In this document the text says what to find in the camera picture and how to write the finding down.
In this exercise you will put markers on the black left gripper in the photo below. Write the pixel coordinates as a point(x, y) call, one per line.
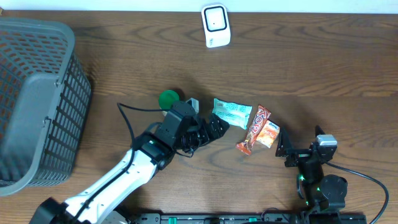
point(219, 129)

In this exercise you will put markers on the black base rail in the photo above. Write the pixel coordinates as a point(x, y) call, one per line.
point(269, 217)

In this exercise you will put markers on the white barcode scanner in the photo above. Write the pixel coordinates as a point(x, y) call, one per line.
point(216, 25)

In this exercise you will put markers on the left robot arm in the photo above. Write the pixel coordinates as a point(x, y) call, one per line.
point(181, 132)

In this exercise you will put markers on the orange tissue pack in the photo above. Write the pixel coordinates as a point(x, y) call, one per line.
point(268, 134)

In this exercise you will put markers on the green lid white jar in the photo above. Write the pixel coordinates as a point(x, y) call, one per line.
point(166, 99)

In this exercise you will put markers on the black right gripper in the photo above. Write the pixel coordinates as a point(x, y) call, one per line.
point(299, 155)

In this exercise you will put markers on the teal wet wipes pack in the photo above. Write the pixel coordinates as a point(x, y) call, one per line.
point(233, 113)

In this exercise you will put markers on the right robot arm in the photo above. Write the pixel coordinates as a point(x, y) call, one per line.
point(324, 194)

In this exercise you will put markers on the red snack package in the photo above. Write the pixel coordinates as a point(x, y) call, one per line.
point(258, 122)

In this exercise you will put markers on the grey plastic mesh basket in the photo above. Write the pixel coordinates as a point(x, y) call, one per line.
point(45, 98)

